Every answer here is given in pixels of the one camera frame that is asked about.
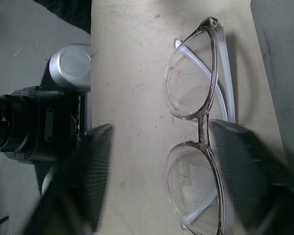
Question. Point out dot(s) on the clear frame eyeglasses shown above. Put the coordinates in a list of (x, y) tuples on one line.
[(201, 127)]

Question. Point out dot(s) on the silver and black robot body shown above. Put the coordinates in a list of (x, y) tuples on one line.
[(39, 110)]

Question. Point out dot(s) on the dark rounded object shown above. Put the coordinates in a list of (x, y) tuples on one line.
[(76, 12)]

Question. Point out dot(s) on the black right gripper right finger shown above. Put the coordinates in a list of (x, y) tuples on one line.
[(250, 176)]

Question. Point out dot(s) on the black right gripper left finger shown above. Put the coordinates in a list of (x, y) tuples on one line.
[(83, 176)]

